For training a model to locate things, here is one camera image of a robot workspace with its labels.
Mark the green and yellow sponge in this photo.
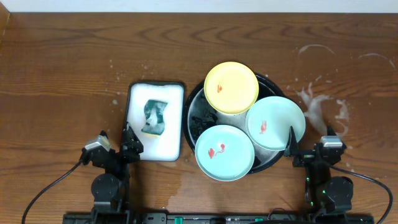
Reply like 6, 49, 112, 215
141, 100, 167, 136

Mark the mint green plate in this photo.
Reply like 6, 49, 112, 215
246, 96, 306, 151
195, 125, 254, 182

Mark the yellow plate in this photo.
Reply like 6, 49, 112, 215
204, 62, 259, 114

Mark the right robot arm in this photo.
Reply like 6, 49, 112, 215
284, 126, 353, 215

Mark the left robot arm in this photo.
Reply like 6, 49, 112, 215
80, 122, 144, 213

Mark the black round tray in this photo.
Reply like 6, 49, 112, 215
182, 82, 284, 174

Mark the mint green plate front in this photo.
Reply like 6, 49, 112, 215
195, 125, 254, 182

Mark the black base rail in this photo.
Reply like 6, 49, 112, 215
62, 213, 374, 224

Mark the left black cable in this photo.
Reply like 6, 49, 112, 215
21, 159, 85, 224

